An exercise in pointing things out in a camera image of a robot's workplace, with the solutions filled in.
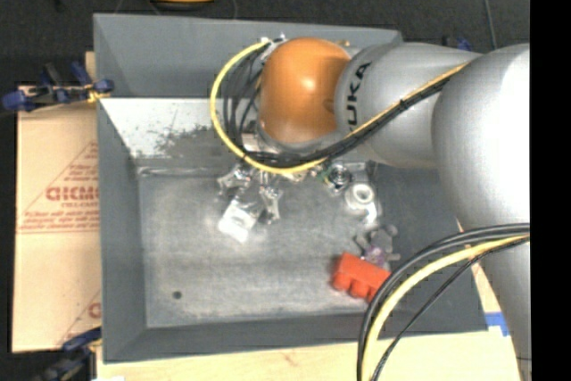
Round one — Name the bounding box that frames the clear white plastic block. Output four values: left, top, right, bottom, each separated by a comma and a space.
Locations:
217, 196, 262, 244

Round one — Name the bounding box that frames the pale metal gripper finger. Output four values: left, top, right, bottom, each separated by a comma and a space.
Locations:
216, 167, 251, 198
258, 185, 284, 222

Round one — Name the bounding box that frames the grey metal bin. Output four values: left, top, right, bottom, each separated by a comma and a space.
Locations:
92, 12, 488, 363

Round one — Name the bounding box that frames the red toy brick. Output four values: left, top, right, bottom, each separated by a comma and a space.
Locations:
330, 252, 393, 304

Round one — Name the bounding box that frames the white ring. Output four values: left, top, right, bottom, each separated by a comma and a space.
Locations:
346, 182, 381, 220

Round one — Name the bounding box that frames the grey and purple toy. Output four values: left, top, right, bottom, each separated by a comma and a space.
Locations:
353, 223, 401, 269

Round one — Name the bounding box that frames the brown cardboard board red print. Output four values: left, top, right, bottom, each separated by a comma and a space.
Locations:
10, 95, 104, 354

